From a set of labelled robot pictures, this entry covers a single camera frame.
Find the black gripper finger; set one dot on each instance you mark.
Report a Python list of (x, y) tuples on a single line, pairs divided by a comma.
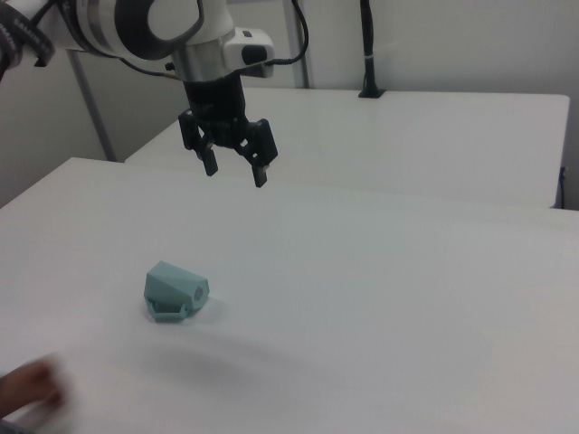
[(262, 144), (192, 131)]

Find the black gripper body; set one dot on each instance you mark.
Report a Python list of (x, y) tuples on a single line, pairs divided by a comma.
[(215, 101)]

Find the teal faceted plastic cup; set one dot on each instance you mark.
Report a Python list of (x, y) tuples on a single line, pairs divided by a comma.
[(172, 280)]

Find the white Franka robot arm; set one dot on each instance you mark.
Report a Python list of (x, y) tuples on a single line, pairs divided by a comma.
[(135, 27)]

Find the person's hand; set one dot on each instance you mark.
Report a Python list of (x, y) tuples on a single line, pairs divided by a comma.
[(36, 384)]

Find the black pole with table clamp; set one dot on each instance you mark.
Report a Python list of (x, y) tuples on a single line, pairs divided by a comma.
[(368, 45)]

